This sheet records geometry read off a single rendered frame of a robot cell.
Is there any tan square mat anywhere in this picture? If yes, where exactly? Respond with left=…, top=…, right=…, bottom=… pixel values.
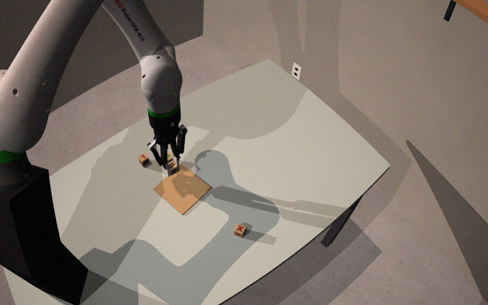
left=154, top=164, right=211, bottom=215

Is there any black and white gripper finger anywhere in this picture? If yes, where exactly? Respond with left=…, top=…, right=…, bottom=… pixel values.
left=147, top=139, right=170, bottom=176
left=170, top=125, right=187, bottom=171

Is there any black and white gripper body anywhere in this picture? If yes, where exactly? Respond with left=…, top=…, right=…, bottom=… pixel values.
left=154, top=125, right=180, bottom=146

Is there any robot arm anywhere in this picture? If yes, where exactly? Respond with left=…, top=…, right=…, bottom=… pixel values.
left=0, top=0, right=182, bottom=191

